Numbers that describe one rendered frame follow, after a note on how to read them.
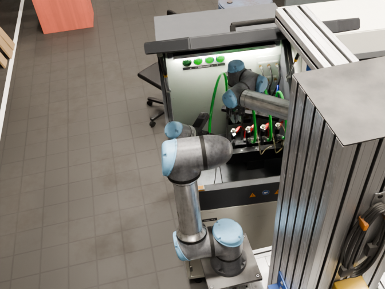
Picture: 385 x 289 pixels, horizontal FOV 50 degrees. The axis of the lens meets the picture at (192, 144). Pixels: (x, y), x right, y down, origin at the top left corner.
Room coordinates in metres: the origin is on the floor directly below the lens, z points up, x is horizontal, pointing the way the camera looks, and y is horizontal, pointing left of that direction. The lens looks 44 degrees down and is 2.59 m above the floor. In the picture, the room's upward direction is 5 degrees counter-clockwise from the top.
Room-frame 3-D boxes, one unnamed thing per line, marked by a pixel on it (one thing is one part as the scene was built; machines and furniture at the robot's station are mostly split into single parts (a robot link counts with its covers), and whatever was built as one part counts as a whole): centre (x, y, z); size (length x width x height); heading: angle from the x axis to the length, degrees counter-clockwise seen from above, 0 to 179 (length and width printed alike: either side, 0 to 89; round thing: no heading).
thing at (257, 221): (1.36, -0.23, 0.44); 0.65 x 0.02 x 0.68; 92
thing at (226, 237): (0.89, -0.10, 1.20); 0.13 x 0.12 x 0.14; 93
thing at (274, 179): (1.37, -0.23, 0.87); 0.62 x 0.04 x 0.16; 92
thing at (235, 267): (0.89, -0.10, 1.09); 0.15 x 0.15 x 0.10
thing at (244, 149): (1.62, -0.34, 0.91); 0.34 x 0.10 x 0.15; 92
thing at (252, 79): (1.46, -0.28, 1.51); 0.11 x 0.11 x 0.08; 43
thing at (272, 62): (1.88, -0.45, 1.20); 0.13 x 0.03 x 0.31; 92
